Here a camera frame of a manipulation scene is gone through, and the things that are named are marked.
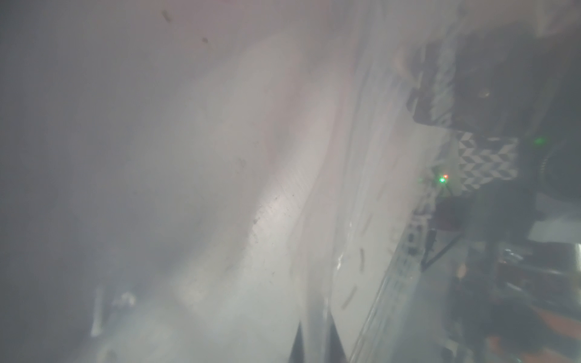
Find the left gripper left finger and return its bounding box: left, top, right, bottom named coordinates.
left=288, top=323, right=305, bottom=363

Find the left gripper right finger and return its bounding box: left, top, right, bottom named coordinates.
left=324, top=312, right=347, bottom=363

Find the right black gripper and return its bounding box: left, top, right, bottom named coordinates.
left=408, top=22, right=580, bottom=138

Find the clear plastic vacuum bag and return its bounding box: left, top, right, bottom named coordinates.
left=1, top=1, right=455, bottom=362

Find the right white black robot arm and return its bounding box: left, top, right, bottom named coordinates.
left=404, top=22, right=580, bottom=269

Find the aluminium front rail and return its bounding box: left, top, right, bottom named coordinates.
left=349, top=217, right=437, bottom=363

